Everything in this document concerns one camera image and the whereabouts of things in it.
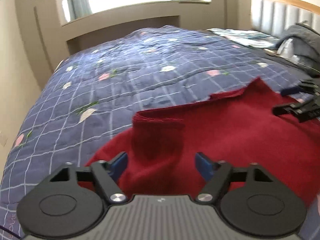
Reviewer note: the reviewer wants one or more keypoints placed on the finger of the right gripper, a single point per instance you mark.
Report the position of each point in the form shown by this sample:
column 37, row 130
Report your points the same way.
column 310, row 86

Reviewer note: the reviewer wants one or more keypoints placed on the padded headboard with wood frame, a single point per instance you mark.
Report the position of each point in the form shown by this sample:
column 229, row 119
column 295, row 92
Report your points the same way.
column 273, row 17

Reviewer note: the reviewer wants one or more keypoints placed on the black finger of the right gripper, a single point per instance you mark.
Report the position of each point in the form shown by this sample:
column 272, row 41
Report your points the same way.
column 305, row 111

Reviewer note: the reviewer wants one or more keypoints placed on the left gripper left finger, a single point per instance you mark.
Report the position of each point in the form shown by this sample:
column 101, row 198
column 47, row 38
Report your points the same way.
column 106, row 174

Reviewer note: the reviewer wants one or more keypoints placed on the blue plaid floral quilt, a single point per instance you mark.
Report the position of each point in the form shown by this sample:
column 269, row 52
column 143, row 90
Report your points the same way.
column 94, row 93

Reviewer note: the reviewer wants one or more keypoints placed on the grey clothes pile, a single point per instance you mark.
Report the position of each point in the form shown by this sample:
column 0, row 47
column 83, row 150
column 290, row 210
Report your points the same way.
column 299, row 46

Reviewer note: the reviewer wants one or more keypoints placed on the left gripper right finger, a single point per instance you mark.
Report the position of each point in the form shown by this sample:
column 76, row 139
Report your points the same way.
column 217, row 176

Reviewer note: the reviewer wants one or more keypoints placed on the red sweater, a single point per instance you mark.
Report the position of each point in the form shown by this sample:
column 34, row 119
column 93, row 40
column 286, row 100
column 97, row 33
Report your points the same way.
column 237, row 127

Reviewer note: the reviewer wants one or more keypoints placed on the light patterned pillow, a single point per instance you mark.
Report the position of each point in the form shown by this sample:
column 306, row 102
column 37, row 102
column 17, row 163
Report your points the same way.
column 247, row 38

